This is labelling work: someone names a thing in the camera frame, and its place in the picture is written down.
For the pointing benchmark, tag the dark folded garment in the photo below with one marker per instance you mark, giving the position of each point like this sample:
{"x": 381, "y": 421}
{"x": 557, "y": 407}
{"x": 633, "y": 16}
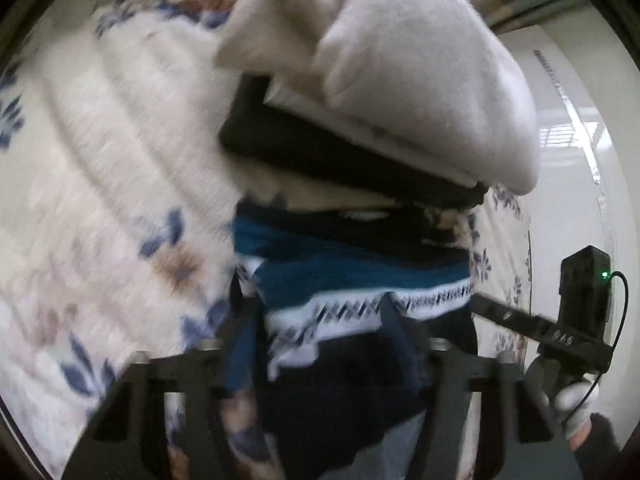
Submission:
{"x": 340, "y": 155}

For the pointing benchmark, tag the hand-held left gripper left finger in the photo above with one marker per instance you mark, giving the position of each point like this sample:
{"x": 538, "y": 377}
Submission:
{"x": 235, "y": 360}

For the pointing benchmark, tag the floral bed blanket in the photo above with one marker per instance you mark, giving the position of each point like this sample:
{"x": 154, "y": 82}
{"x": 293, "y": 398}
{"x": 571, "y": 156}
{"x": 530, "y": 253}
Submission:
{"x": 115, "y": 185}

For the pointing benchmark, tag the striped knit sweater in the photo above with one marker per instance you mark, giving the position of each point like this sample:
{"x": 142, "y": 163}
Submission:
{"x": 350, "y": 310}

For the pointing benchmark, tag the person's right forearm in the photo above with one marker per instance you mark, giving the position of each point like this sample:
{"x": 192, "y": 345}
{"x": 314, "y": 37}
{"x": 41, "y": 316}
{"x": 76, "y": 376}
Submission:
{"x": 602, "y": 447}

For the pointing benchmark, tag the white headboard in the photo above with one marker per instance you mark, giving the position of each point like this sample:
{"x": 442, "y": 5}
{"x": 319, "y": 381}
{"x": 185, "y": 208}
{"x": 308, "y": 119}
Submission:
{"x": 565, "y": 160}

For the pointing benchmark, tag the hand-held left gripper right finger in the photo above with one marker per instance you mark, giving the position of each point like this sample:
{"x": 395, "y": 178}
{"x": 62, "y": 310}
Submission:
{"x": 400, "y": 345}

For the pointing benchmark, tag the white folded sweater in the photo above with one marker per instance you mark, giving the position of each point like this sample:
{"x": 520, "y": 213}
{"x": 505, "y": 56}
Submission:
{"x": 400, "y": 75}

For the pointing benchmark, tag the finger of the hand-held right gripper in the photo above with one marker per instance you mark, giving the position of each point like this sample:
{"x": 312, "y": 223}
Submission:
{"x": 505, "y": 315}

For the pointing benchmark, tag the person's right hand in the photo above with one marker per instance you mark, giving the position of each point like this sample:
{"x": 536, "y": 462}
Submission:
{"x": 575, "y": 400}

